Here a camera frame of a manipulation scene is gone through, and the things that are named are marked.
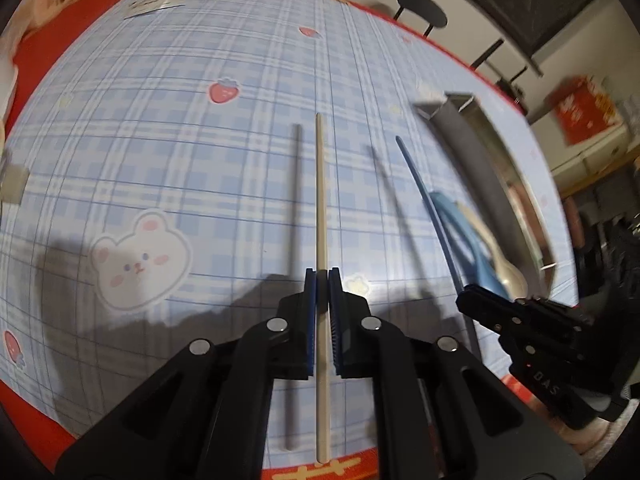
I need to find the beige chopstick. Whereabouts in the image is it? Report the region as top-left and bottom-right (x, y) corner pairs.
(314, 111), (332, 464)

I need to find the red gift box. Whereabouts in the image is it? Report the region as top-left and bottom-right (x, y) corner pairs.
(545, 75), (627, 146)

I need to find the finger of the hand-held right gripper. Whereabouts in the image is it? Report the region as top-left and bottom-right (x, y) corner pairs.
(499, 326), (586, 367)
(455, 284), (597, 334)

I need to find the small white plastic piece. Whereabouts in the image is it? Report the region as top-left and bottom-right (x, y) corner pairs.
(0, 160), (29, 207)

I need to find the white card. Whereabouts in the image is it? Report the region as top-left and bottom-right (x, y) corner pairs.
(124, 0), (187, 19)

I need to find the blue chopstick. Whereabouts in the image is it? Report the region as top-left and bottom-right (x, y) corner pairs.
(395, 135), (468, 293)

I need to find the blue spoon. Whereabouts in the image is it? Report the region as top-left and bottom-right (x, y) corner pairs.
(429, 191), (512, 302)

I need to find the black metal frame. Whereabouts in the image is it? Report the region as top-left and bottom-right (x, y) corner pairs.
(469, 36), (544, 79)

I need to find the brown rounded object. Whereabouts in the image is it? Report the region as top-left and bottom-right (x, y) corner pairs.
(562, 196), (587, 252)

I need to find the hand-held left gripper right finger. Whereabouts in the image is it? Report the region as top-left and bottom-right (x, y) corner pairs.
(327, 268), (587, 480)

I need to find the white cabinet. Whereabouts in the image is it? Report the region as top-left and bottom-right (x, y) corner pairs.
(530, 124), (640, 197)

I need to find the cream spoon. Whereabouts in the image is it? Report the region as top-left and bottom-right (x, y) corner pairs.
(456, 204), (527, 297)

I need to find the red patterned tablecloth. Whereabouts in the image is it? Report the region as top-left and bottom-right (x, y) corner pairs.
(0, 0), (591, 480)

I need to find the blue plaid printed table mat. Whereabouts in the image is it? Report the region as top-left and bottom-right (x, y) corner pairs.
(0, 0), (583, 466)

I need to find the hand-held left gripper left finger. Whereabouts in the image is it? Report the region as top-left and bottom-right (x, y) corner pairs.
(54, 268), (318, 480)

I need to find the black round stool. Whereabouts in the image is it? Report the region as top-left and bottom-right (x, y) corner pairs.
(394, 0), (449, 37)

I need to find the long metal tray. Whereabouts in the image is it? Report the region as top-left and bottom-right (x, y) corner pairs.
(412, 90), (582, 307)

